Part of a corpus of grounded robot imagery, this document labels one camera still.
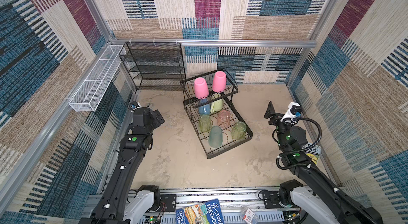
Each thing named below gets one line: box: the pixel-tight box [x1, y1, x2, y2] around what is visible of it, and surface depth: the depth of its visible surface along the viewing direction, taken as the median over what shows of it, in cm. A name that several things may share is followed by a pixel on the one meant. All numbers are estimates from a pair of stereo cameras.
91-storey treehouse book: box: [175, 198, 225, 224], surface depth 70 cm
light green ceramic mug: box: [210, 92, 224, 113], surface depth 101 cm
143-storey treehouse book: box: [302, 142, 322, 165], surface depth 87 cm
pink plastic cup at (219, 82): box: [212, 70, 227, 93], surface depth 87 cm
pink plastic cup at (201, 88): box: [193, 76, 209, 99], surface depth 84 cm
